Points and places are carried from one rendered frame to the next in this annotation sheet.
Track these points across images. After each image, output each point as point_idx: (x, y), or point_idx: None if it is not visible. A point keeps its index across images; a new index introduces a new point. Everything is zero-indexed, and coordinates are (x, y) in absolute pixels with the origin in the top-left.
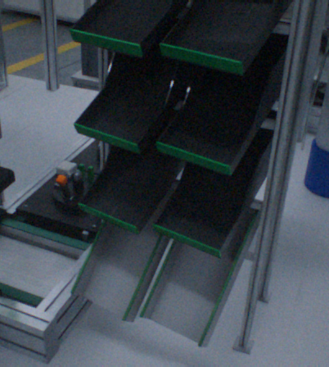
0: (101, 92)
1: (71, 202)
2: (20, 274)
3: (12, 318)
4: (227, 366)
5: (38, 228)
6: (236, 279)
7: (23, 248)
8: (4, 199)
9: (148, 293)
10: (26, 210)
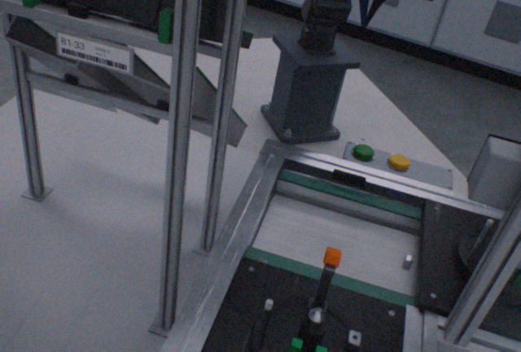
0: None
1: (307, 300)
2: (332, 234)
3: (304, 149)
4: (65, 173)
5: (347, 286)
6: (3, 286)
7: (355, 278)
8: (444, 336)
9: (151, 259)
10: (383, 302)
